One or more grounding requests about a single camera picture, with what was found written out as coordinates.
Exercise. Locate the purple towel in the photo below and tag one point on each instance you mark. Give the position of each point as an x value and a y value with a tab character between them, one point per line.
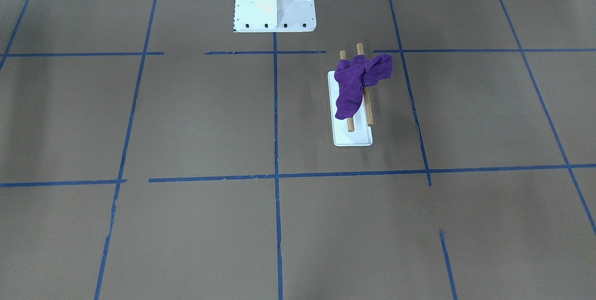
356	74

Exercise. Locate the white towel rack with wooden bars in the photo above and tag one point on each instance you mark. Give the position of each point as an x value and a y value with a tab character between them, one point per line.
354	131

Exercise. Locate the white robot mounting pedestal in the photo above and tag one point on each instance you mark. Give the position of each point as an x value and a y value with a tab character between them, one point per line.
269	16

